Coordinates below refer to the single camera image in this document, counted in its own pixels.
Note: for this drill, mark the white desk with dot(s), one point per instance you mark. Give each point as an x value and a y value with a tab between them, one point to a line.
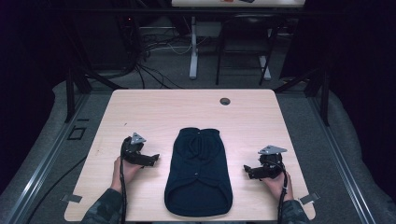
193	46

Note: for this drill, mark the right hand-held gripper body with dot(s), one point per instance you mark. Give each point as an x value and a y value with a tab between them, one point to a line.
270	165

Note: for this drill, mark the aluminium floor rail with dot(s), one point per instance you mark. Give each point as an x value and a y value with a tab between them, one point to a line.
37	174
342	168

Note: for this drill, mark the person's right hand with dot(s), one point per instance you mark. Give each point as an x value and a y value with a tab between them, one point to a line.
277	186

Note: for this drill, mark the black metal frame post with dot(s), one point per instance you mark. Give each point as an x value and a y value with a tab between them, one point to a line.
70	93

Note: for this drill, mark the dark navy pet garment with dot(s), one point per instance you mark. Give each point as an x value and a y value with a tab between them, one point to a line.
198	174

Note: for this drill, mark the black chair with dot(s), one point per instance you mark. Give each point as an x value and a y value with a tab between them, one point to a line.
246	29

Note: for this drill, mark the person's left hand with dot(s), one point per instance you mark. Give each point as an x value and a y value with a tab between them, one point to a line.
128	174

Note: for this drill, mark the grey tape strip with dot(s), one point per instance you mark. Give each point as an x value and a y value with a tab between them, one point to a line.
71	198
309	198

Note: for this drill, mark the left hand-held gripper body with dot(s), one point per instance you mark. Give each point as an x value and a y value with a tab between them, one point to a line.
132	151

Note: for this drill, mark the black computer tower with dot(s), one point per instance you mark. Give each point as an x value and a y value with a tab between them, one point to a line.
126	40

